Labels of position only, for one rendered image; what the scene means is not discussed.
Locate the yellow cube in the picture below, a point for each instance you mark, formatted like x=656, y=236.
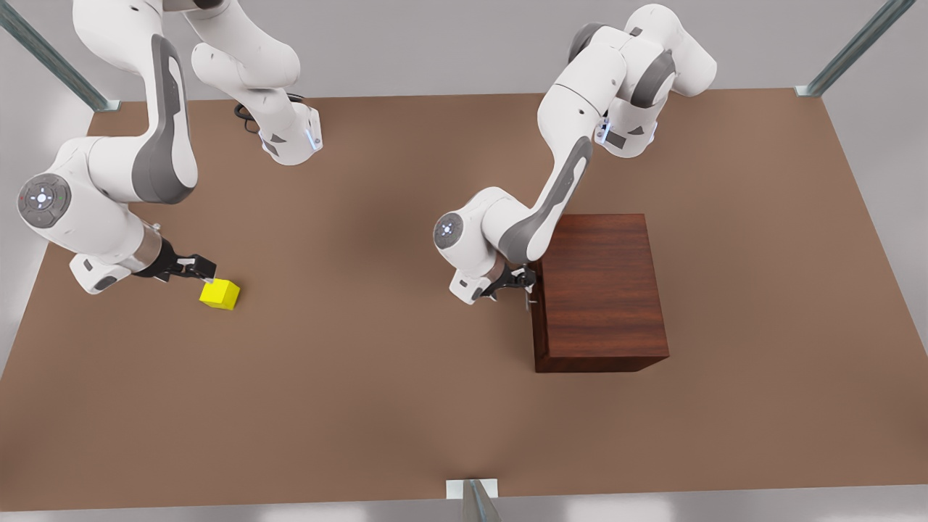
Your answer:
x=220, y=293

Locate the dark wooden cabinet box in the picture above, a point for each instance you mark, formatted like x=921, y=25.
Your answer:
x=600, y=290

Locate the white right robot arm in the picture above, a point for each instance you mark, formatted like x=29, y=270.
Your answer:
x=109, y=174

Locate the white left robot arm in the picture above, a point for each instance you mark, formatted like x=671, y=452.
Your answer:
x=565, y=174

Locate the silver frame post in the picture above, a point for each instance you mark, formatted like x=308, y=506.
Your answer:
x=51, y=54
x=855, y=47
x=475, y=500

